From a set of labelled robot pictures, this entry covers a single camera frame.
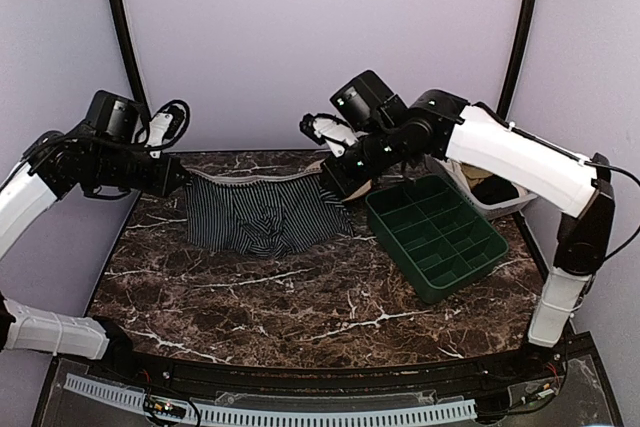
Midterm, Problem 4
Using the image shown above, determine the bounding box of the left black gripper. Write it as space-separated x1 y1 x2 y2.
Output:
92 143 189 198

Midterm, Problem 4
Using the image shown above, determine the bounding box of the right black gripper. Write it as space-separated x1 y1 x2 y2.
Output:
319 124 404 199

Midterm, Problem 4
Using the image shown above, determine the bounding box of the navy striped underwear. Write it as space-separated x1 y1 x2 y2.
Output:
184 168 353 258

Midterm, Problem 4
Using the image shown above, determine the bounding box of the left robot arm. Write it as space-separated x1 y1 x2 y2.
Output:
1 90 191 383

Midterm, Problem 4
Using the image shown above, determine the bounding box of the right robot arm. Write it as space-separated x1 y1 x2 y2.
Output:
300 70 628 381

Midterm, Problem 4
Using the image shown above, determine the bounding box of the beige floral plate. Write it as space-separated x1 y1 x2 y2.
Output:
303 160 373 203

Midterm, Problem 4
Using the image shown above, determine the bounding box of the white plastic laundry basket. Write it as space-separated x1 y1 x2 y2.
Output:
424 156 537 220

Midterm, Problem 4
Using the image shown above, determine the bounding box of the beige garment in basket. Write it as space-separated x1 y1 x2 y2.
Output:
460 164 492 190

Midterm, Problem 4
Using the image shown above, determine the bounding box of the green divided organizer tray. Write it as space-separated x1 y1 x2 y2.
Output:
365 175 509 305

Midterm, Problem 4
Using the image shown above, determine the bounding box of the black cloth in basket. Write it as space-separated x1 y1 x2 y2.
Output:
471 175 520 205

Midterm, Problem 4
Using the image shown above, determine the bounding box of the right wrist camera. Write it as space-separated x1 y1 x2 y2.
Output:
299 113 358 157

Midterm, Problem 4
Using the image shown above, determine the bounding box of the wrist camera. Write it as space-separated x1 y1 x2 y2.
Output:
146 105 185 147
299 113 358 157

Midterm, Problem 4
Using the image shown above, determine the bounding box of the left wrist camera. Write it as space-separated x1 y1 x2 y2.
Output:
146 105 185 147

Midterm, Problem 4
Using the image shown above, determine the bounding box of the left black frame post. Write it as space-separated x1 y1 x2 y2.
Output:
108 0 147 105

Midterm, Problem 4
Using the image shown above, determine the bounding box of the black frame post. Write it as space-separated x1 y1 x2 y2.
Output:
496 0 536 120
108 0 147 105

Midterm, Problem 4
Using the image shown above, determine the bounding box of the right black frame post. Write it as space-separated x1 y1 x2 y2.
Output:
496 0 536 120

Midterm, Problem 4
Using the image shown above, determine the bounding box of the black front rail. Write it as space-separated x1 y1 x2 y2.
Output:
54 334 596 401

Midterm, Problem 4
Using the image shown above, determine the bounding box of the white slotted cable duct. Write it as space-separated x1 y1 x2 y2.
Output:
63 374 477 426

